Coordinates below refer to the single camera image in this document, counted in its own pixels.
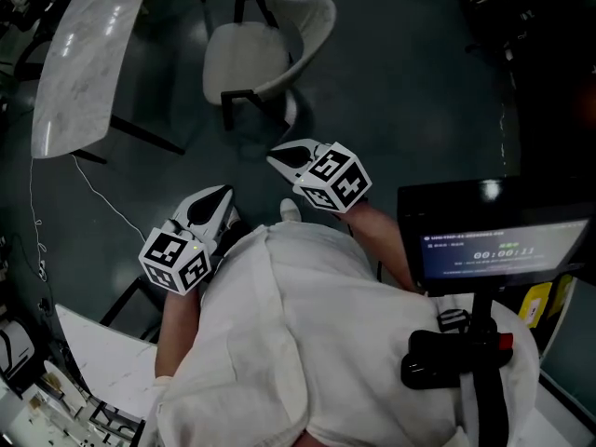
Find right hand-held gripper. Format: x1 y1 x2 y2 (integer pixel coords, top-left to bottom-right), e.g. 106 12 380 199
265 138 374 215

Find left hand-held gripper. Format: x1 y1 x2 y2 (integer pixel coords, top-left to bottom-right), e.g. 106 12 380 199
138 183 236 296

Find grey upholstered chair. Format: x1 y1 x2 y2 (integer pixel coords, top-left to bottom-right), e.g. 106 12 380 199
201 0 338 132

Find person's right forearm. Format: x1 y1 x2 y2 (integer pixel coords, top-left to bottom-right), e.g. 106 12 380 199
346 200 421 293

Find person's left forearm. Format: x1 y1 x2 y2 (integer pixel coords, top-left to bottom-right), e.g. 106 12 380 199
155 289 206 379

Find marble top table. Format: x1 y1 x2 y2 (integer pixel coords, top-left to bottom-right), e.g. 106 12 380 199
31 0 209 165

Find person's black trousers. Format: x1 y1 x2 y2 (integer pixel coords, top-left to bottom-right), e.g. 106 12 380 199
211 219 256 261

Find person's white right shoe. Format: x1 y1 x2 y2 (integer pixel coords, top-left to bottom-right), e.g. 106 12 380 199
278 197 303 224

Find person's white shirt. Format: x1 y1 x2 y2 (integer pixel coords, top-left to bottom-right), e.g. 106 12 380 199
143 221 541 447

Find white marble table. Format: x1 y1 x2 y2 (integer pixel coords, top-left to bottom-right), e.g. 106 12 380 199
54 303 163 424

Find black tablet screen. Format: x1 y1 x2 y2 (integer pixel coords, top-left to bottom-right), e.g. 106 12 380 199
396 176 596 298

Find small round white table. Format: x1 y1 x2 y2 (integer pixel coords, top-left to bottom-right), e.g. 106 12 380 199
43 358 86 410

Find white black machine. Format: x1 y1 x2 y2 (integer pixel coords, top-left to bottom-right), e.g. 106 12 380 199
0 318 37 391

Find white cluttered workbench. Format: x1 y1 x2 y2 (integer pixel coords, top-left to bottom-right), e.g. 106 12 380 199
0 388 142 447

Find yellow box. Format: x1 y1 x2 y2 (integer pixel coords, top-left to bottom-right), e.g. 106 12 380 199
518 280 554 329

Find plain white cable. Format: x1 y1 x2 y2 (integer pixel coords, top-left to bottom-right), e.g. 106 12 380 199
69 153 148 245

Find black strap buckle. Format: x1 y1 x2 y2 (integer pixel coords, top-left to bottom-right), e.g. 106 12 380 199
437 308 472 335

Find black chest mount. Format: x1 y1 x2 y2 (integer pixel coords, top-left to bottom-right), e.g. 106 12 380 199
400 291 516 447

